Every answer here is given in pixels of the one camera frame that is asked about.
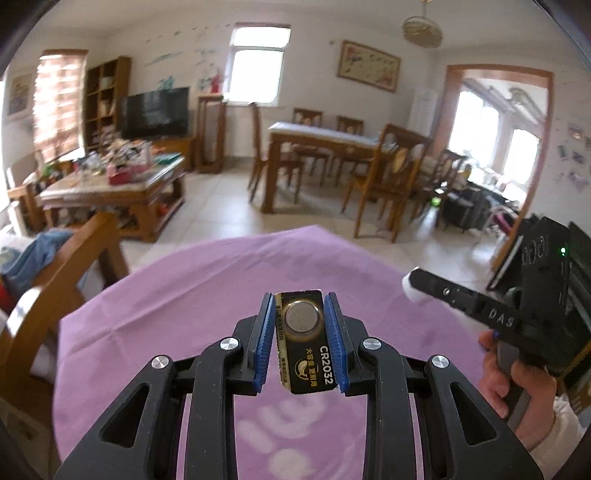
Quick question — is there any black upright piano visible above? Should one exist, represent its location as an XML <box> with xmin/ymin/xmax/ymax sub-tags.
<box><xmin>487</xmin><ymin>215</ymin><xmax>591</xmax><ymax>402</ymax></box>

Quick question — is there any dark grey cabinet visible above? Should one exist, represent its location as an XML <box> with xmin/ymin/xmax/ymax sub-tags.
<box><xmin>442</xmin><ymin>188</ymin><xmax>490</xmax><ymax>232</ymax></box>

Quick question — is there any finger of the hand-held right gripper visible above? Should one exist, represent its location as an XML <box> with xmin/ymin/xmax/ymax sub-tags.
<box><xmin>409</xmin><ymin>267</ymin><xmax>525</xmax><ymax>334</ymax></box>

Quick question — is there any white standing air conditioner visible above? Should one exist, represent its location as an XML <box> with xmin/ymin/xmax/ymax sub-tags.
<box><xmin>412</xmin><ymin>89</ymin><xmax>439</xmax><ymax>136</ymax></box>

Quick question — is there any small framed picture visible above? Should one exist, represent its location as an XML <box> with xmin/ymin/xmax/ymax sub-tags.
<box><xmin>7</xmin><ymin>74</ymin><xmax>35</xmax><ymax>117</ymax></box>

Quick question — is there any large framed picture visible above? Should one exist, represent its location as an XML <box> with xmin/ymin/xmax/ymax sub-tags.
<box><xmin>337</xmin><ymin>41</ymin><xmax>402</xmax><ymax>93</ymax></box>

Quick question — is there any white cotton ball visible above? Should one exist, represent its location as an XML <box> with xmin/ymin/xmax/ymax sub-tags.
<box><xmin>401</xmin><ymin>271</ymin><xmax>432</xmax><ymax>304</ymax></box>

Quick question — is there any wooden armchair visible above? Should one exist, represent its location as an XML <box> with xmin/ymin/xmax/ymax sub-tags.
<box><xmin>0</xmin><ymin>211</ymin><xmax>130</xmax><ymax>430</ymax></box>

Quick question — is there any black television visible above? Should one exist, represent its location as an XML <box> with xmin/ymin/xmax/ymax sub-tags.
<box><xmin>121</xmin><ymin>87</ymin><xmax>191</xmax><ymax>139</ymax></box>

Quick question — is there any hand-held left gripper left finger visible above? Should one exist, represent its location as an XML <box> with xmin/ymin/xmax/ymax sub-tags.
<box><xmin>54</xmin><ymin>292</ymin><xmax>278</xmax><ymax>480</ymax></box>

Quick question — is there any black coin battery card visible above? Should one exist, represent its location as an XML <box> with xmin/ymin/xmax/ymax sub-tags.
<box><xmin>273</xmin><ymin>290</ymin><xmax>334</xmax><ymax>395</ymax></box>

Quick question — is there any wooden dining chair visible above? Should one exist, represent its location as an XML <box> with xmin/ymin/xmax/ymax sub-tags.
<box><xmin>292</xmin><ymin>108</ymin><xmax>331</xmax><ymax>174</ymax></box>
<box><xmin>332</xmin><ymin>115</ymin><xmax>366</xmax><ymax>174</ymax></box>
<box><xmin>248</xmin><ymin>102</ymin><xmax>303</xmax><ymax>204</ymax></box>
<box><xmin>413</xmin><ymin>148</ymin><xmax>468</xmax><ymax>217</ymax></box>
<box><xmin>342</xmin><ymin>124</ymin><xmax>432</xmax><ymax>243</ymax></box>

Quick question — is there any wooden door frame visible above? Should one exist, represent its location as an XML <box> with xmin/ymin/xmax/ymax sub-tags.
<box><xmin>436</xmin><ymin>64</ymin><xmax>555</xmax><ymax>273</ymax></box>

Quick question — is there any wooden television cabinet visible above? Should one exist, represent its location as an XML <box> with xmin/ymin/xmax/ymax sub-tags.
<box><xmin>152</xmin><ymin>136</ymin><xmax>197</xmax><ymax>171</ymax></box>

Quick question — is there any tall wooden stand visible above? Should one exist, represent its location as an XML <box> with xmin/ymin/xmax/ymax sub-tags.
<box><xmin>196</xmin><ymin>93</ymin><xmax>228</xmax><ymax>174</ymax></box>

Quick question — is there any wooden shelf unit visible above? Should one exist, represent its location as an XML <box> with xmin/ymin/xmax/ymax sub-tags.
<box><xmin>84</xmin><ymin>56</ymin><xmax>132</xmax><ymax>153</ymax></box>

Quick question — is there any white framed window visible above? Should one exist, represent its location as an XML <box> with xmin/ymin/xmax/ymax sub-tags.
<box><xmin>227</xmin><ymin>23</ymin><xmax>293</xmax><ymax>108</ymax></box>

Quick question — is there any purple tablecloth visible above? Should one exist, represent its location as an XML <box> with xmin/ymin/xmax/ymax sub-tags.
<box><xmin>52</xmin><ymin>224</ymin><xmax>532</xmax><ymax>480</ymax></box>

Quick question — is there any wooden dining table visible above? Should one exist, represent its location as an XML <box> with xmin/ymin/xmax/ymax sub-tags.
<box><xmin>261</xmin><ymin>121</ymin><xmax>393</xmax><ymax>214</ymax></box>

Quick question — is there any window with striped blinds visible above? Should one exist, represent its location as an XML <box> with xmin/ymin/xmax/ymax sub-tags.
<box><xmin>33</xmin><ymin>50</ymin><xmax>88</xmax><ymax>162</ymax></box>

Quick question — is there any blue cloth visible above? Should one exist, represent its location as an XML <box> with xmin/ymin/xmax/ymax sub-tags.
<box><xmin>0</xmin><ymin>230</ymin><xmax>77</xmax><ymax>289</ymax></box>

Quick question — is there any clutter of bottles and cups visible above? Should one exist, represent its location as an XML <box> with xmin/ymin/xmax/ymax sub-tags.
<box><xmin>44</xmin><ymin>138</ymin><xmax>160</xmax><ymax>185</ymax></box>

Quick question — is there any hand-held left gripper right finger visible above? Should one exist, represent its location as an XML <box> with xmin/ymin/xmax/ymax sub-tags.
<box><xmin>323</xmin><ymin>292</ymin><xmax>544</xmax><ymax>480</ymax></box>

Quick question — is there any person's right forearm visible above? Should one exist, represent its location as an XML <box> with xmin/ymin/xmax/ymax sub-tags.
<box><xmin>531</xmin><ymin>396</ymin><xmax>591</xmax><ymax>480</ymax></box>

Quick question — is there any person's right hand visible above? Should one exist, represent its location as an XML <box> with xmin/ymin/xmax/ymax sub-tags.
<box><xmin>478</xmin><ymin>329</ymin><xmax>557</xmax><ymax>452</ymax></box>

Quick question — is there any wooden coffee table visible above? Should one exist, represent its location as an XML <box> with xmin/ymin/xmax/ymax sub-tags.
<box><xmin>39</xmin><ymin>154</ymin><xmax>188</xmax><ymax>243</ymax></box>

